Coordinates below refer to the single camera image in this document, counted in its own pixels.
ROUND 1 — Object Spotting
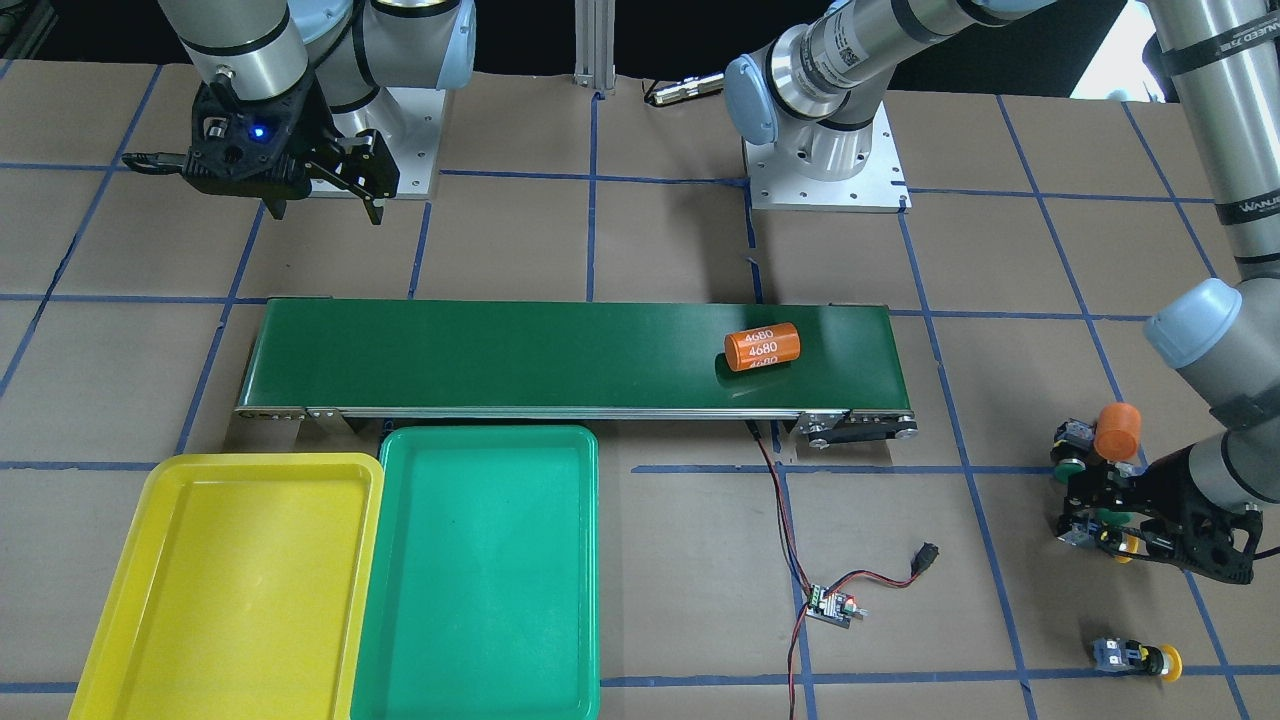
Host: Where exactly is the green push button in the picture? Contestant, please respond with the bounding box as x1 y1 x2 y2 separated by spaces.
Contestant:
1094 509 1132 527
1050 418 1096 484

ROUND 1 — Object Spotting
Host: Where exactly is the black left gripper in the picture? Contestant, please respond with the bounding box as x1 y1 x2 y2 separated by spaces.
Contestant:
1060 455 1263 585

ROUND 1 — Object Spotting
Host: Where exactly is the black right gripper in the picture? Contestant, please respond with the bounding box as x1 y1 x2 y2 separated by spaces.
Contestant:
122 76 401 225

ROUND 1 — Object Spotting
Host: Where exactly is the plain orange cylinder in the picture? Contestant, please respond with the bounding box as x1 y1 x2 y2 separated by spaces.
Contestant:
1093 402 1143 462

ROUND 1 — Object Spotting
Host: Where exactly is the red black power cable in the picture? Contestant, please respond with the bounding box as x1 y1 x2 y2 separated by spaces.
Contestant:
745 420 941 720

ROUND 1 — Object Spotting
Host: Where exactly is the yellow push button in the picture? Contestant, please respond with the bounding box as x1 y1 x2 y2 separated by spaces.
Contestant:
1056 518 1140 562
1091 637 1184 683

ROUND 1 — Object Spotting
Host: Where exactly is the green plastic tray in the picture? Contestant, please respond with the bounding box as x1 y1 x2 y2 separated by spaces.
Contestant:
349 425 602 719

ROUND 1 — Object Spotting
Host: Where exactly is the green push button upper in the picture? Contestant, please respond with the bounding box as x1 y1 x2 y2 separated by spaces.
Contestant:
1050 418 1096 484

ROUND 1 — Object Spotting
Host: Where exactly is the green push button lower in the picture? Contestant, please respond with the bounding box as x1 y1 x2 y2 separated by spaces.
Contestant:
1094 509 1132 527

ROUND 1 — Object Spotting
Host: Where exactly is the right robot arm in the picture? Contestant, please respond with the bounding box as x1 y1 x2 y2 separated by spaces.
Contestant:
122 1 477 224

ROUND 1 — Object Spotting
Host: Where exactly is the aluminium frame post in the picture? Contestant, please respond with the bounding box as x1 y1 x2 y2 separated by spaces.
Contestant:
572 0 617 97

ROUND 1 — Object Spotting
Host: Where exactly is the motor controller circuit board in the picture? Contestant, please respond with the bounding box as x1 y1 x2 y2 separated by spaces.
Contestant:
804 584 868 629

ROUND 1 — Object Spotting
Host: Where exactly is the yellow plastic tray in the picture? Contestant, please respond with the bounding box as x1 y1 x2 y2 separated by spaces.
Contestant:
69 452 384 719

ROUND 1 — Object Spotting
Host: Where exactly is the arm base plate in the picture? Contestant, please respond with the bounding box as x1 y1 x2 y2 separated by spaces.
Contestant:
742 105 913 213
333 87 452 199

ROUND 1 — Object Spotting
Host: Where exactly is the orange 4680 battery cylinder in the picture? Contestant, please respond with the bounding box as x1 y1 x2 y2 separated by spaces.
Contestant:
723 322 803 373

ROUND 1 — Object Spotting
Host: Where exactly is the green conveyor belt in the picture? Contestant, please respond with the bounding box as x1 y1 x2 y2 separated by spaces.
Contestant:
236 299 918 448

